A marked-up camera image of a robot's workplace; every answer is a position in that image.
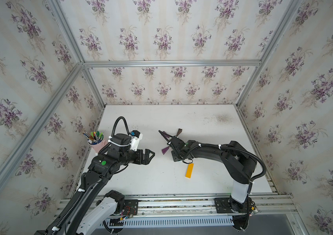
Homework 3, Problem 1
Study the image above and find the brown triangle block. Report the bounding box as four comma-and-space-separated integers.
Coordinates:
176, 128, 183, 137

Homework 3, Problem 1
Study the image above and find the yellow long block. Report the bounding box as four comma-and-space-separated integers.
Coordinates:
185, 163, 194, 179

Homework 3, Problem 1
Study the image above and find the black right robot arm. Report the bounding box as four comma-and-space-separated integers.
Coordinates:
159, 130, 267, 231

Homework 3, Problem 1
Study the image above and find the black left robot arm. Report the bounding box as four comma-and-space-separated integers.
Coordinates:
35, 130, 155, 235

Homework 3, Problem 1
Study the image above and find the pink pen cup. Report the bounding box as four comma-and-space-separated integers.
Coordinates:
88, 140, 108, 153

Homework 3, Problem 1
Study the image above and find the colourful pens bundle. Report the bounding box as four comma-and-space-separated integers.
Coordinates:
82, 131, 104, 145

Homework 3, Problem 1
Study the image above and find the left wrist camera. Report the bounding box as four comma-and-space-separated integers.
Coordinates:
130, 130, 143, 151

